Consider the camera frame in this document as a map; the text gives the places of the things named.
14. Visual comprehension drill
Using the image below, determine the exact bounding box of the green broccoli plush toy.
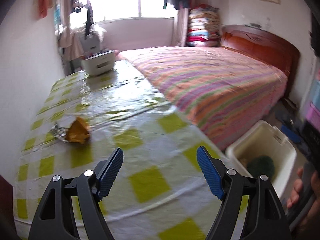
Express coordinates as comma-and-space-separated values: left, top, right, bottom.
247, 155, 275, 178

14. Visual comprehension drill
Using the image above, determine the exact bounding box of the orange foil wrapper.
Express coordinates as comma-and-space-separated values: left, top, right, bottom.
49, 116, 91, 144

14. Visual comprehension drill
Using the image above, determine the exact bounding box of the cream plastic trash bin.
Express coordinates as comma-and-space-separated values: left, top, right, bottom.
226, 120, 297, 199

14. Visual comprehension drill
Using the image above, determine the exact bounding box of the person right hand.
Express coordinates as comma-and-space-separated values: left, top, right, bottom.
286, 167, 320, 234

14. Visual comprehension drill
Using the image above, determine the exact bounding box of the pink storage basket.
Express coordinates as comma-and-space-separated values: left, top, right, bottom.
306, 103, 320, 132

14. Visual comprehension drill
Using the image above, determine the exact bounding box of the blue storage box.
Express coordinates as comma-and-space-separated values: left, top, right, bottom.
311, 80, 320, 110

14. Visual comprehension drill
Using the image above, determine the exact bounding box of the dark red door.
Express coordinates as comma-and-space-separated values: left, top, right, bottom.
0, 176, 16, 239

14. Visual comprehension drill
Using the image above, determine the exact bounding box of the striped bed cover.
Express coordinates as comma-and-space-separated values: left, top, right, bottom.
118, 47, 287, 150

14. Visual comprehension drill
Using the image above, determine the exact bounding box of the red wooden headboard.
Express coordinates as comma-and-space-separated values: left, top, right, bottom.
220, 25, 300, 98

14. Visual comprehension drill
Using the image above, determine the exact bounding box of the stack of folded quilts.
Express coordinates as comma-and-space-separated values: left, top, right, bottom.
185, 4, 221, 47

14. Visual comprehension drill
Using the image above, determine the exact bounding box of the pink right curtain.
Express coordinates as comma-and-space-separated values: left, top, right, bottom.
171, 8, 189, 47

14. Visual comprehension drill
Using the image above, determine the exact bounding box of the pink curtain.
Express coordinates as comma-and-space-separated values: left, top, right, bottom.
171, 8, 189, 47
57, 0, 84, 61

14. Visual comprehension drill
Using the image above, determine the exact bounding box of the white storage caddy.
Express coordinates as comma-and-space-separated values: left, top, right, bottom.
81, 50, 116, 76

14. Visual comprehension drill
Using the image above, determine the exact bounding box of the pink left curtain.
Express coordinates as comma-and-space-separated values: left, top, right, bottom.
57, 0, 84, 61

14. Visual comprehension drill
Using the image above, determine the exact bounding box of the white appliance by window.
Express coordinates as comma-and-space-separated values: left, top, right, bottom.
78, 23, 107, 56

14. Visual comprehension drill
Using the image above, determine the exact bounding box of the black hanging garment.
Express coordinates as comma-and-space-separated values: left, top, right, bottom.
85, 0, 94, 38

